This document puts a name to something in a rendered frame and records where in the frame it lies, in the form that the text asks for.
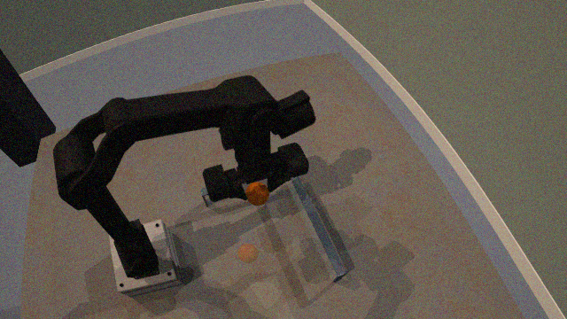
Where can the clear low corner wall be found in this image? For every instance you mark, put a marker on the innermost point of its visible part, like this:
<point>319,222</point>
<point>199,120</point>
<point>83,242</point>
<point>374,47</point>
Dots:
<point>306,219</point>

